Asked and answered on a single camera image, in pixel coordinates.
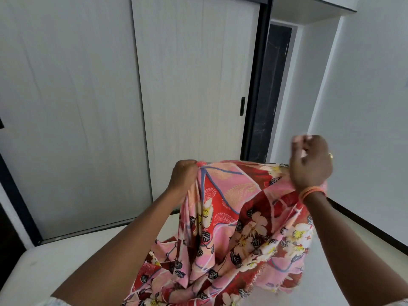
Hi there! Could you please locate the person's left hand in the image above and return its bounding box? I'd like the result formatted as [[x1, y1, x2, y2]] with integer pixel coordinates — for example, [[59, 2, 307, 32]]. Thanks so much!
[[166, 159, 200, 203]]

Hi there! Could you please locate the black baseboard strip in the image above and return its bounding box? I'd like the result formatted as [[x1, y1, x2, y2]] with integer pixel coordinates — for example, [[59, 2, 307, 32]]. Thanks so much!
[[328, 197, 408, 256]]

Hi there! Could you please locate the white mattress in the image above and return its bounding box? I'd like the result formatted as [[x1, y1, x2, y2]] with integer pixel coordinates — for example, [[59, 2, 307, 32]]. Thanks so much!
[[0, 211, 408, 306]]

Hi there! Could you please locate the person's right hand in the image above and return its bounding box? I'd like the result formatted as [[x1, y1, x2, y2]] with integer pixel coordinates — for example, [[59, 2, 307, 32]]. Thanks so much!
[[288, 135, 334, 193]]

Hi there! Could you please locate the white overhead cabinet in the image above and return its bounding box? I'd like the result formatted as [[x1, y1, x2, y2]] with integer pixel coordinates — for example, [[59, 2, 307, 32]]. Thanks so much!
[[270, 0, 360, 26]]

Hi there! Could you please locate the orange bangle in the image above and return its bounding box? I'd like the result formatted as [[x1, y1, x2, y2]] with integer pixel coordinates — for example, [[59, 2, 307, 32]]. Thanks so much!
[[298, 186, 327, 203]]

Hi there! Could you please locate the pink red floral cloth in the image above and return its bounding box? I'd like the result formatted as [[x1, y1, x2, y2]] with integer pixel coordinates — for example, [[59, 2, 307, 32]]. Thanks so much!
[[121, 160, 329, 306]]

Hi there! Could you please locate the person's left forearm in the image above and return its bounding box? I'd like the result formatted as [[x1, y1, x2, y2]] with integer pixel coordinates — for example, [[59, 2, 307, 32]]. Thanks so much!
[[50, 187, 184, 306]]

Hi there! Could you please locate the dark room door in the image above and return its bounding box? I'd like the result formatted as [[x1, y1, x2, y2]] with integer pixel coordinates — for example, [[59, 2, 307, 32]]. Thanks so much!
[[248, 23, 293, 164]]

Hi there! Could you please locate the white wood-grain wardrobe door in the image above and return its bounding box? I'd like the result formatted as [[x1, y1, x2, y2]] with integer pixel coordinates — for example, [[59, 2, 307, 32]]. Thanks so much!
[[131, 0, 261, 201], [0, 0, 153, 242]]

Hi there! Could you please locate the person's right forearm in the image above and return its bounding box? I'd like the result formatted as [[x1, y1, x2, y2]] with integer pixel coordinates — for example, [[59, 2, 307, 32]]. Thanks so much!
[[301, 191, 408, 304]]

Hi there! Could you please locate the black wardrobe frame post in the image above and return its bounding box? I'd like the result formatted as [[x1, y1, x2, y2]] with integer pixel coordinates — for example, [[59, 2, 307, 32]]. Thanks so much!
[[240, 0, 275, 162]]

